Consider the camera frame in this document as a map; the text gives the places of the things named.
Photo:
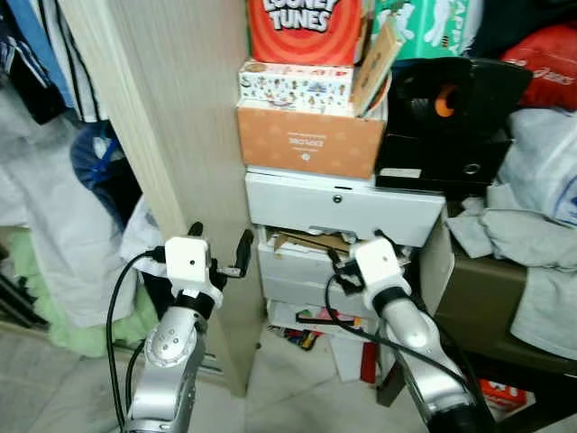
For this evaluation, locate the red white small box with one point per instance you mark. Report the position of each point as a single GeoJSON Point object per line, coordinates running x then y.
{"type": "Point", "coordinates": [505, 397]}

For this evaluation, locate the black cloth bundle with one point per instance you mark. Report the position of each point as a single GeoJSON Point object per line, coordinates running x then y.
{"type": "Point", "coordinates": [523, 23]}

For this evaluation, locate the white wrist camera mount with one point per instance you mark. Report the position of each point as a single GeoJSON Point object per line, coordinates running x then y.
{"type": "Point", "coordinates": [377, 263]}
{"type": "Point", "coordinates": [189, 266]}

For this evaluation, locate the grey clothes pile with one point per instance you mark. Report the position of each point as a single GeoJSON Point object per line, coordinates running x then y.
{"type": "Point", "coordinates": [523, 253]}

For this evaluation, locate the white hanging garment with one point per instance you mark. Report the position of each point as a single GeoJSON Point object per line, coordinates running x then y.
{"type": "Point", "coordinates": [54, 225]}

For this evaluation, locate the dark blue hanging garment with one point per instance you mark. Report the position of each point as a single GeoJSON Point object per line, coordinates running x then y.
{"type": "Point", "coordinates": [104, 167]}

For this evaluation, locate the light green cloth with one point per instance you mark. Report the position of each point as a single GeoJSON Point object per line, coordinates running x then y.
{"type": "Point", "coordinates": [81, 341]}

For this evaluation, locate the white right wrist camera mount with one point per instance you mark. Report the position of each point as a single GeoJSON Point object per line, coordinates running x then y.
{"type": "Point", "coordinates": [377, 263]}

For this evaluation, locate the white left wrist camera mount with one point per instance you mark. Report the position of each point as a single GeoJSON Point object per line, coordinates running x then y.
{"type": "Point", "coordinates": [189, 266]}

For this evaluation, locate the green white printed pack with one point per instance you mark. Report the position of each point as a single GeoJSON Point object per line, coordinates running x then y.
{"type": "Point", "coordinates": [433, 27]}

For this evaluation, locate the brown cardboard sheet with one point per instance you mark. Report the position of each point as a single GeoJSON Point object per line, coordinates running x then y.
{"type": "Point", "coordinates": [374, 72]}

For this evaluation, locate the red sports bag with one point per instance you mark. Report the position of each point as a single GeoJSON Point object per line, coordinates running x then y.
{"type": "Point", "coordinates": [545, 68]}

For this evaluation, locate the black case with orange knob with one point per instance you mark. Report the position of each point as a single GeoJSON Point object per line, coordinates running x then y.
{"type": "Point", "coordinates": [451, 135]}

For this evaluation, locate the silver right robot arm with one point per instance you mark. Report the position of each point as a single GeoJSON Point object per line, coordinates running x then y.
{"type": "Point", "coordinates": [415, 338]}

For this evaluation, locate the light wood wardrobe panel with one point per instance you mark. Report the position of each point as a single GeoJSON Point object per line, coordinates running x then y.
{"type": "Point", "coordinates": [171, 117]}

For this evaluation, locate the brown cardboard scrap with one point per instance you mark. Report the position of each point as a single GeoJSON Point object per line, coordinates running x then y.
{"type": "Point", "coordinates": [311, 242]}

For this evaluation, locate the white plastic bag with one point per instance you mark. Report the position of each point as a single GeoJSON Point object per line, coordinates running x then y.
{"type": "Point", "coordinates": [541, 162]}

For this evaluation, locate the red Looney Tunes box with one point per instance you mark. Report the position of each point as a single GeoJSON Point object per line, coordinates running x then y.
{"type": "Point", "coordinates": [302, 27]}

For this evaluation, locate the orange cardboard box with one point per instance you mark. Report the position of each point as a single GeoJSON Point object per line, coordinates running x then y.
{"type": "Point", "coordinates": [306, 144]}

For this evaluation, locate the striped hanging shirt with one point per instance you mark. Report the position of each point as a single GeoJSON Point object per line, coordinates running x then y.
{"type": "Point", "coordinates": [63, 45]}

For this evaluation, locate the white cartoon-print box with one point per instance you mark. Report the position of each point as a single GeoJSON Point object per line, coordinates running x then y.
{"type": "Point", "coordinates": [293, 87]}

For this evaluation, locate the white plastic drawer unit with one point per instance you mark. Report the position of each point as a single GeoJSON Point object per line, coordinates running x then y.
{"type": "Point", "coordinates": [343, 207]}

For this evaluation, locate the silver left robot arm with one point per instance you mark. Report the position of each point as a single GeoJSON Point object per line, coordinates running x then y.
{"type": "Point", "coordinates": [167, 361]}

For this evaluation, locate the dark olive cabinet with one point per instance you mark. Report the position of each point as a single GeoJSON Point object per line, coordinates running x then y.
{"type": "Point", "coordinates": [478, 298]}

